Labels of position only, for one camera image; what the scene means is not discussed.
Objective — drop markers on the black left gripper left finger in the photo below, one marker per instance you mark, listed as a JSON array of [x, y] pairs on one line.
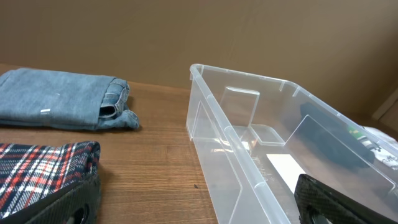
[[76, 203]]

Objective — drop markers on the folded blue denim jeans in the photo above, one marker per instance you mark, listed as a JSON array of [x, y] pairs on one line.
[[64, 100]]

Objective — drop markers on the folded plaid flannel cloth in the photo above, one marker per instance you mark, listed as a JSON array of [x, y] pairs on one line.
[[30, 173]]

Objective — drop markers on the white label in bin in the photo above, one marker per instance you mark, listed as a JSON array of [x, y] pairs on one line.
[[287, 168]]

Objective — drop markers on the white printed t-shirt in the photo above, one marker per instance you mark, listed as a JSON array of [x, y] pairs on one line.
[[381, 154]]

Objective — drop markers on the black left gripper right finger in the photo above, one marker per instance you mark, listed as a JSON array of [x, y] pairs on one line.
[[319, 203]]

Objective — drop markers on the black garment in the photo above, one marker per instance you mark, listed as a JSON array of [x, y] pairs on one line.
[[332, 139]]

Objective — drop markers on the clear plastic storage bin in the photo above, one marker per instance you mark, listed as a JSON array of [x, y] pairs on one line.
[[236, 119]]

